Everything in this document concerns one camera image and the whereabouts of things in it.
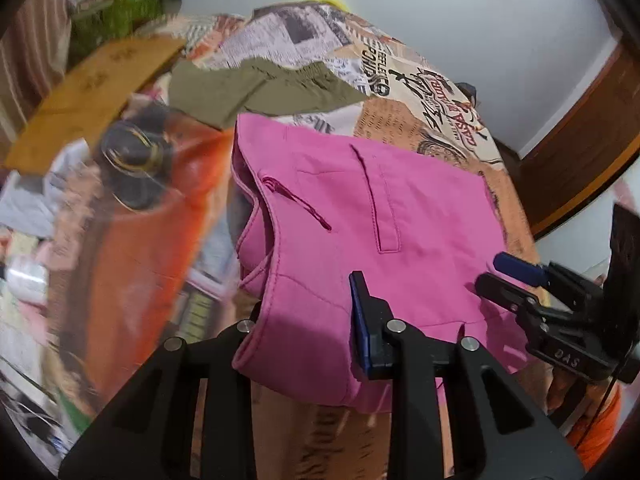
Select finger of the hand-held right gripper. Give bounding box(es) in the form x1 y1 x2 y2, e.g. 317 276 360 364
492 252 551 287
474 272 542 317

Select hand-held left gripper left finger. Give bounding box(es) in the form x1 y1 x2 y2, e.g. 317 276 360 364
59 319 262 480

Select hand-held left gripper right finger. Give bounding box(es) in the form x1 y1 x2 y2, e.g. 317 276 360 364
348 271 586 480

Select pink pants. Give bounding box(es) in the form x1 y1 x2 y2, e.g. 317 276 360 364
231 112 545 414

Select olive green pants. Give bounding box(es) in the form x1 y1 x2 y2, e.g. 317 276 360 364
167 57 382 132

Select brown wooden door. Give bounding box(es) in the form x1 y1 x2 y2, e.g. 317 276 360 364
494 42 640 238

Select blue grey backpack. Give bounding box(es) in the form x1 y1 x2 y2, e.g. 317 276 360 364
456 80 482 113

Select newspaper print bed sheet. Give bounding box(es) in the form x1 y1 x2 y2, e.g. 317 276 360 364
45 2 556 480

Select pile of small bedside clutter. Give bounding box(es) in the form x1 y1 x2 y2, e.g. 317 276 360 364
0 140 96 461

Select dark round object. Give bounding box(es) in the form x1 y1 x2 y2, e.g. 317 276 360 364
99 105 176 212

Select wooden lap desk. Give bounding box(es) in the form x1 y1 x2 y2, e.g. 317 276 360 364
2 37 188 177

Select striped brown curtain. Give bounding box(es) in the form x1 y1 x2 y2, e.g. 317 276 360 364
0 0 73 146

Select green patterned storage bag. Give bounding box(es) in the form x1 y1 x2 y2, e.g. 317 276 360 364
69 0 162 56

